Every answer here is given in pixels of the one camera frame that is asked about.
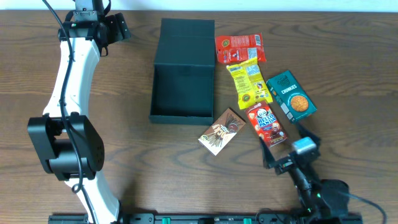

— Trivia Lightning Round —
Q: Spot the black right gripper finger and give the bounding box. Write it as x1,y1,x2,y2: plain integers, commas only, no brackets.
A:
295,123,321,145
259,137,275,169

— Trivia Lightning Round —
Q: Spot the teal Chunkies cookie box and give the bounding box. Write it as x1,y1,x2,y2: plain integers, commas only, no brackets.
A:
266,70,317,124

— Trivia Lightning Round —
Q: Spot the red Hello Panda box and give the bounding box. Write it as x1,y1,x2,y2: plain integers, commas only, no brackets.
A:
245,101,288,147

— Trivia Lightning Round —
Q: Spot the brown Pocky box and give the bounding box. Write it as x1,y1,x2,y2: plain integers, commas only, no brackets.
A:
198,108,246,156

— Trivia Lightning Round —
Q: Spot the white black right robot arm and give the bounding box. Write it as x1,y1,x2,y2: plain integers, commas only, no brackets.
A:
259,123,349,223

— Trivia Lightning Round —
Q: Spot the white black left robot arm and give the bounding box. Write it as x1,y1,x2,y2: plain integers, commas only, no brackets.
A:
27,0,131,223

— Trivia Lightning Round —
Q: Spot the yellow snack packet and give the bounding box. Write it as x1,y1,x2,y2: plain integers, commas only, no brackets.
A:
226,57,273,110

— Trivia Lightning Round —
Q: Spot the dark green open box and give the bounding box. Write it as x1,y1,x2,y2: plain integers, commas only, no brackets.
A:
149,18,216,126

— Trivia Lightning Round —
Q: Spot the red snack packet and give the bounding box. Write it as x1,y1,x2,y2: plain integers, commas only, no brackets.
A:
215,33,266,64

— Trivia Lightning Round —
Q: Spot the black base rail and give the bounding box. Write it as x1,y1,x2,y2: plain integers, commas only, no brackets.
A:
47,213,363,224

